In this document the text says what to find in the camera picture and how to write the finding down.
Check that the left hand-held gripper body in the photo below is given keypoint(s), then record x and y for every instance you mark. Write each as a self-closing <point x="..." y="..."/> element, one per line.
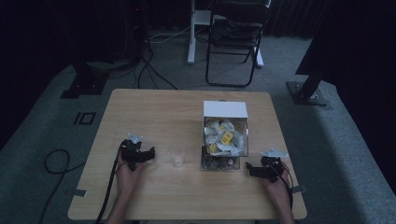
<point x="132" y="154"/>

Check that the clear box with white lid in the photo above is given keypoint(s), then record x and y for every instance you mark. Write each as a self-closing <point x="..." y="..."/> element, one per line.
<point x="224" y="109"/>

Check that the pile of white tea bags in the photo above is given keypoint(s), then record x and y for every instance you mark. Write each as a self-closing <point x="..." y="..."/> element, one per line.
<point x="224" y="138"/>

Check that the small clear plastic cup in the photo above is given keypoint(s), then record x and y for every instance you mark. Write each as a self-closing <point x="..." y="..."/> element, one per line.
<point x="177" y="157"/>

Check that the white desk leg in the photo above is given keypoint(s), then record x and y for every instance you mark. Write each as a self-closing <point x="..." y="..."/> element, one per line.
<point x="194" y="34"/>
<point x="259" y="57"/>

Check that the grey tape strip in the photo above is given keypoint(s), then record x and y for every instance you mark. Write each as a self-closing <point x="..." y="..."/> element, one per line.
<point x="79" y="193"/>
<point x="299" y="188"/>

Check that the person's left hand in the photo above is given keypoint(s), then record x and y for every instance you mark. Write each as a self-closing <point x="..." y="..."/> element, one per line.
<point x="127" y="180"/>

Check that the black folding chair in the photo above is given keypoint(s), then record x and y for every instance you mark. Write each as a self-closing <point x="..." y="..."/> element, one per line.
<point x="236" y="31"/>

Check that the person's right hand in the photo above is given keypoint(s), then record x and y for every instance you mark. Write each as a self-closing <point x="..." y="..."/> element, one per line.
<point x="278" y="188"/>

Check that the black stand with bolted base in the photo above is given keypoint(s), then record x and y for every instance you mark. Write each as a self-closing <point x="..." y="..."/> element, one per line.
<point x="306" y="91"/>

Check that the black stand base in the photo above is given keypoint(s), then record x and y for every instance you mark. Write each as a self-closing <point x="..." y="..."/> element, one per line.
<point x="85" y="84"/>

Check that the dark curtain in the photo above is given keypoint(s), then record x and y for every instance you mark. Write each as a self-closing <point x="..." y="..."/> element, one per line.
<point x="358" y="40"/>

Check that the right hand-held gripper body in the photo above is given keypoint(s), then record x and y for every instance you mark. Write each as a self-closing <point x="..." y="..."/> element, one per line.
<point x="272" y="166"/>

